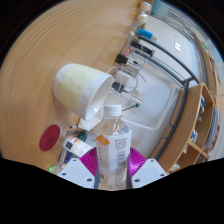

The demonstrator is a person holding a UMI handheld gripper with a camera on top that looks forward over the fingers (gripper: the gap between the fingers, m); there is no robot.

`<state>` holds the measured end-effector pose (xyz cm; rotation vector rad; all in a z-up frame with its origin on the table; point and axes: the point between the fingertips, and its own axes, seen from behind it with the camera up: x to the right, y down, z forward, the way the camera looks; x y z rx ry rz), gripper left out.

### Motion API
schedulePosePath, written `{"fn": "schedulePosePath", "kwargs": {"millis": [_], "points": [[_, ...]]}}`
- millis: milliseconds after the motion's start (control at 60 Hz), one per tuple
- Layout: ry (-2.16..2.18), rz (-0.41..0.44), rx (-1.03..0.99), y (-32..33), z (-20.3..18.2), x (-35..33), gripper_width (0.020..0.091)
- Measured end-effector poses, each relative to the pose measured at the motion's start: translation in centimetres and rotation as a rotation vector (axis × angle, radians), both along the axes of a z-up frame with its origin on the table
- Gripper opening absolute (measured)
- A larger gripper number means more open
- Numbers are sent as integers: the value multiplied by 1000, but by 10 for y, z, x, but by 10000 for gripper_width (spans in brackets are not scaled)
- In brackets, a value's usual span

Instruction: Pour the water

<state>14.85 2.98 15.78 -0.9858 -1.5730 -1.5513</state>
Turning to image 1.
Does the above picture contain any small white round object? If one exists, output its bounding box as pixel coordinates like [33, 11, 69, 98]
[137, 12, 149, 24]
[139, 1, 152, 13]

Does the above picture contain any teal pillow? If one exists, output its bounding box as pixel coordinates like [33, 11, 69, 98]
[151, 0, 171, 18]

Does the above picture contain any small blue bottle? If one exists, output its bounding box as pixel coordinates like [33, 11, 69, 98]
[135, 27, 158, 41]

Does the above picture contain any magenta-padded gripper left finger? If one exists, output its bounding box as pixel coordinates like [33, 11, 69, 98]
[57, 147, 101, 190]

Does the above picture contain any white tissue pack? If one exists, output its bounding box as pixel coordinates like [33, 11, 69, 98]
[77, 116, 101, 132]

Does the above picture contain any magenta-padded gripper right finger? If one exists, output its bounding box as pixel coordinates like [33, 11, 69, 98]
[126, 146, 168, 190]

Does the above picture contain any white ceramic mug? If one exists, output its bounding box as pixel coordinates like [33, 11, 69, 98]
[52, 63, 115, 122]

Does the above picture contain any black upright trimmer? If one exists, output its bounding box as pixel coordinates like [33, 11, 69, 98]
[130, 41, 155, 57]

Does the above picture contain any grey metal desk frame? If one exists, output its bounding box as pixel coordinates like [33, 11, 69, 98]
[131, 33, 204, 161]

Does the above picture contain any small white digital clock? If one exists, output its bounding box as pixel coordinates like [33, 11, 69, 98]
[63, 139, 75, 152]

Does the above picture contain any wooden shelf unit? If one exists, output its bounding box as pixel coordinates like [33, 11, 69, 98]
[159, 83, 219, 174]

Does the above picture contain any flat round red coaster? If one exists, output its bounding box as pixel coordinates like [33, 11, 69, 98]
[38, 124, 62, 152]

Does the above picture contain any clear plastic water bottle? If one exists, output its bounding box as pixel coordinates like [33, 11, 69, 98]
[95, 104, 133, 191]

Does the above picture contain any small black block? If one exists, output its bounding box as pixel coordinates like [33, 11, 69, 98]
[115, 53, 129, 65]

